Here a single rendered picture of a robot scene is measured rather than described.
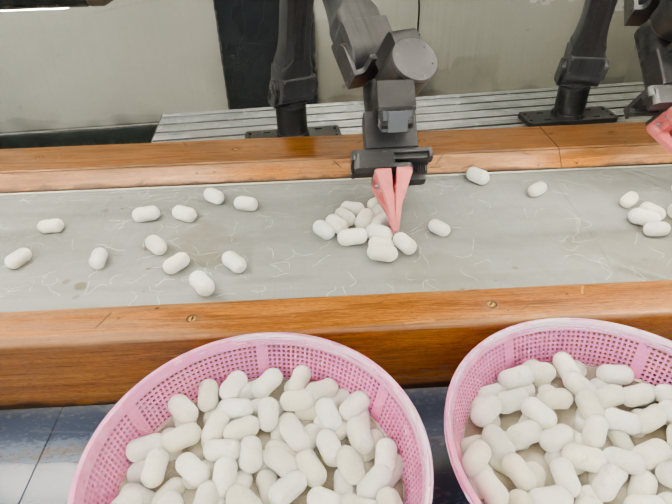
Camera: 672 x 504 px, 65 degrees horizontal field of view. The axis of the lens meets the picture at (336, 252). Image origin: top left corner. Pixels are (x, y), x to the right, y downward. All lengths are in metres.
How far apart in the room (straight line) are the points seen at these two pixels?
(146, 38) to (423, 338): 2.38
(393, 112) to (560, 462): 0.38
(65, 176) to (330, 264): 0.46
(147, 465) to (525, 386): 0.34
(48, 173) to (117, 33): 1.90
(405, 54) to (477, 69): 2.29
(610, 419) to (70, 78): 2.70
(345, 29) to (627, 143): 0.48
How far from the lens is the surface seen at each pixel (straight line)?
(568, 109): 1.26
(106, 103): 2.90
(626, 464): 0.51
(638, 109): 0.84
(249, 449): 0.47
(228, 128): 1.23
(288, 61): 1.02
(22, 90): 3.00
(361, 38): 0.75
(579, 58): 1.20
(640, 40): 0.87
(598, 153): 0.94
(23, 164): 0.97
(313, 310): 0.54
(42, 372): 0.62
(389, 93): 0.63
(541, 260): 0.68
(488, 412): 0.50
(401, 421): 0.47
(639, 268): 0.71
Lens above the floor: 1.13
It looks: 36 degrees down
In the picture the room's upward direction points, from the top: 2 degrees counter-clockwise
